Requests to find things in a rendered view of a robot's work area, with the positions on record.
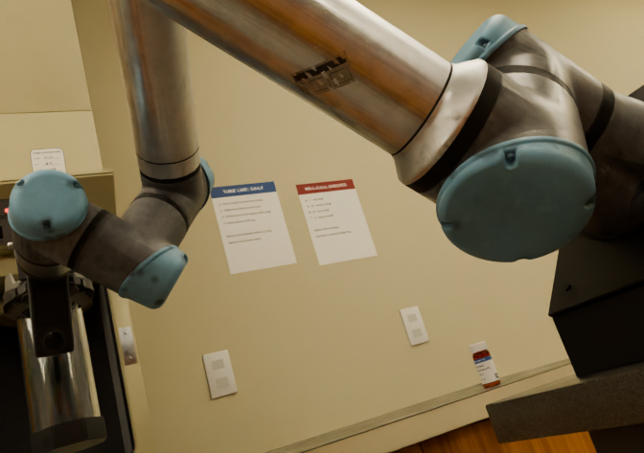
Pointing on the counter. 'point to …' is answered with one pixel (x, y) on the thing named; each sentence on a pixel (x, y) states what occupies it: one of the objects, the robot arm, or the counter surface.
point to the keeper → (127, 346)
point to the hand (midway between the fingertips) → (49, 311)
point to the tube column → (39, 47)
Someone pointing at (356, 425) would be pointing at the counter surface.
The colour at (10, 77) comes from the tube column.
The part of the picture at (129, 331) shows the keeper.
